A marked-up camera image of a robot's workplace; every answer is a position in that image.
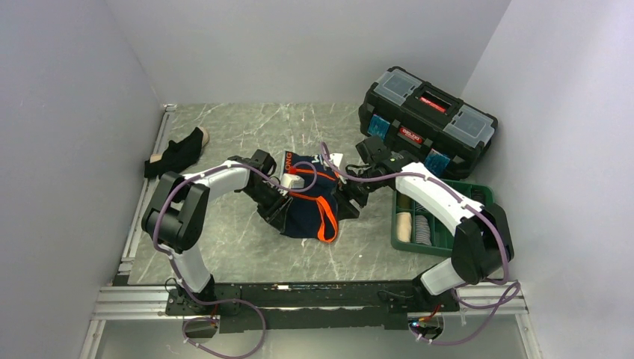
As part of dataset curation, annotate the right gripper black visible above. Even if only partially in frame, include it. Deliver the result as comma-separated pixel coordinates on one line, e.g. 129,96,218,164
332,165,385,221

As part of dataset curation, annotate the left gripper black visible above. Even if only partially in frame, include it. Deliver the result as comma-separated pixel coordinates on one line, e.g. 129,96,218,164
242,182,293,233

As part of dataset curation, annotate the dark navy orange clothes pile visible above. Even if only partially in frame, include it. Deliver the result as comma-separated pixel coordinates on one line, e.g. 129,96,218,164
281,150,339,243

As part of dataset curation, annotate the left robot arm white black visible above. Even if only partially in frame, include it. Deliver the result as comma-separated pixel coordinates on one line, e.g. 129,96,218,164
141,150,292,314

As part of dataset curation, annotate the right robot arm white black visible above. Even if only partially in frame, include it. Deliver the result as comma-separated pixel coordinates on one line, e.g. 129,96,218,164
321,136,514,310

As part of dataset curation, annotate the olive rolled cloth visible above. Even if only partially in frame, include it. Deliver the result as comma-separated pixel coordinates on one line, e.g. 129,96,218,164
396,194,412,212

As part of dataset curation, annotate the cream rolled cloth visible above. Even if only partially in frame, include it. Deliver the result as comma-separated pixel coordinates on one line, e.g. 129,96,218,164
396,212,413,243

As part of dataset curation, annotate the green compartment tray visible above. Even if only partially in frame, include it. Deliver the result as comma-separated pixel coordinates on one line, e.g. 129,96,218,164
390,179,495,257

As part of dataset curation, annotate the grey striped rolled cloth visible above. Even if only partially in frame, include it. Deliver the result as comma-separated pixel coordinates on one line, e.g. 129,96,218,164
414,215,432,246

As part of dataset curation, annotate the black toolbox with clear lids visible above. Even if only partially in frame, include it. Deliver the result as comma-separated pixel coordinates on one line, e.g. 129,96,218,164
358,67,499,180

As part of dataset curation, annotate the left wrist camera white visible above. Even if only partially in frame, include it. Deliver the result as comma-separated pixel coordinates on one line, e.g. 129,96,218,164
280,173,306,193

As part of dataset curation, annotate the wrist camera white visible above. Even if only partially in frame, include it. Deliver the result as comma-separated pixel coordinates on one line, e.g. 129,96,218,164
280,173,306,193
323,153,346,171

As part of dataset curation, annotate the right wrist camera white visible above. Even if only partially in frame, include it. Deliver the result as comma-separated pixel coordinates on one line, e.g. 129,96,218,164
323,153,346,171

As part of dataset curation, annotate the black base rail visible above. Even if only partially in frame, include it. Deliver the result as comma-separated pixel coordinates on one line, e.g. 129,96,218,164
165,280,459,334

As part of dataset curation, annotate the aluminium frame rail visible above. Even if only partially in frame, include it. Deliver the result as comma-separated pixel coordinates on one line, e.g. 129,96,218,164
79,106,174,359

